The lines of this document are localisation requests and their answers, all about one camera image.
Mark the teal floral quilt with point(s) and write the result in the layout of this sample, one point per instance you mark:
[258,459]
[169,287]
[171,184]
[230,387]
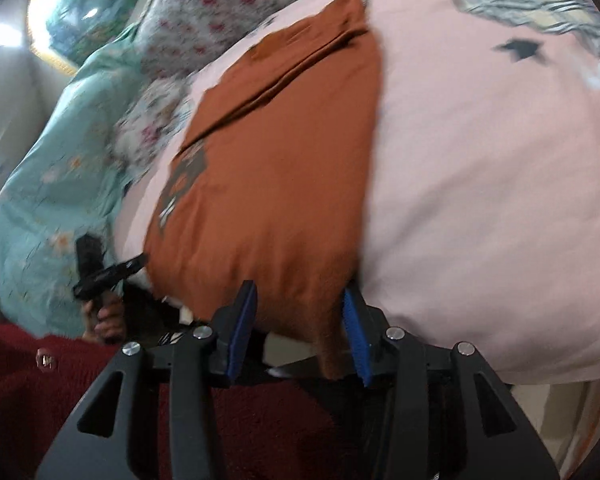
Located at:
[55,185]

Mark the white red-flowered quilt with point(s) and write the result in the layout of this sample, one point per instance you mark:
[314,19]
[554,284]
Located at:
[205,20]

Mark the dark red fuzzy cloth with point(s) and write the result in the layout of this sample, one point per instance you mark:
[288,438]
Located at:
[20,410]

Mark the gold framed landscape picture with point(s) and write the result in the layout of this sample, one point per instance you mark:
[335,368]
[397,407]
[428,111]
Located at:
[80,10]

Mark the beige rose-print ruffled pillow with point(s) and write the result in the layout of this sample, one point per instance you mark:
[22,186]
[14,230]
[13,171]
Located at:
[150,125]

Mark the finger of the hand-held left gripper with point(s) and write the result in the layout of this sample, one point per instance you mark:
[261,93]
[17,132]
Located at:
[125,267]
[89,257]

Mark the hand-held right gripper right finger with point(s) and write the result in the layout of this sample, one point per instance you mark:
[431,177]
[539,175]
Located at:
[356,337]

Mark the person's left hand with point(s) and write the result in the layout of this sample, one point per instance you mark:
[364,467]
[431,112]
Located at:
[117,324]

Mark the orange knit sweater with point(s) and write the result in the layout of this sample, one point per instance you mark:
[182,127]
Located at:
[280,185]

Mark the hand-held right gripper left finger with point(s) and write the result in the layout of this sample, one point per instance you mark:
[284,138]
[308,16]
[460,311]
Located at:
[242,332]

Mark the pink plaid-heart bedsheet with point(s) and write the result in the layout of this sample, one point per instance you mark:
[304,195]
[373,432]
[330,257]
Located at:
[480,185]

